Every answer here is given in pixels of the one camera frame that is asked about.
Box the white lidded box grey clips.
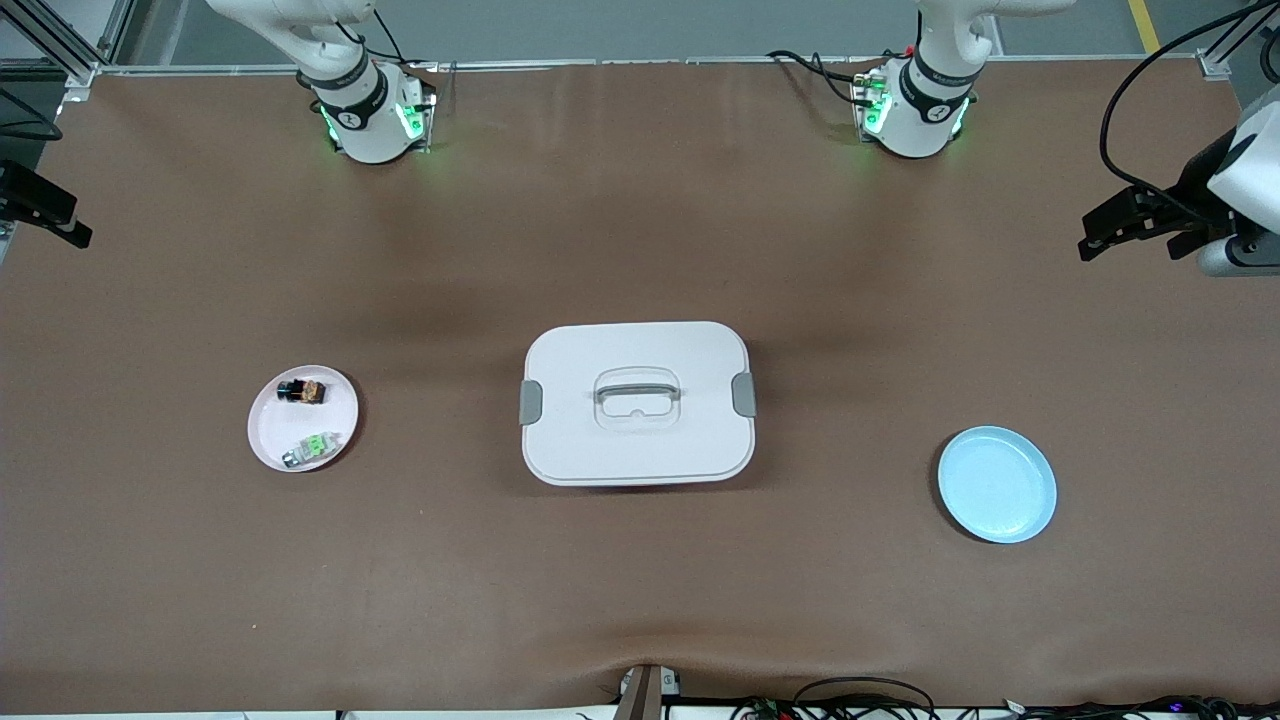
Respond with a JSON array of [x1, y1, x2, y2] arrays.
[[518, 321, 758, 488]]

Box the light blue round plate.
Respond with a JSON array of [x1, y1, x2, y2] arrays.
[[937, 426, 1058, 545]]

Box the pink round plate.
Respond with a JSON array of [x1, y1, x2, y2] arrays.
[[247, 365, 360, 473]]

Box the brown table mat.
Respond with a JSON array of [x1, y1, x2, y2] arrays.
[[0, 58, 1280, 713]]

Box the aluminium frame profile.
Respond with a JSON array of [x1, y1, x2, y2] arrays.
[[1198, 0, 1280, 83], [0, 0, 136, 93]]

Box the black base cable bundle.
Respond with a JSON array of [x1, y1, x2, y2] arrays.
[[767, 49, 883, 107]]

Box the green switch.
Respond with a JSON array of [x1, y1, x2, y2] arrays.
[[282, 432, 343, 469]]

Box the cable bundle with connectors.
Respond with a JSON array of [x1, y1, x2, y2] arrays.
[[730, 694, 1280, 720]]

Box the black looped cable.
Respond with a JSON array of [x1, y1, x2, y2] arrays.
[[793, 677, 938, 720]]

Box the brown post with bracket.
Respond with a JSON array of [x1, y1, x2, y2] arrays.
[[615, 663, 683, 720]]

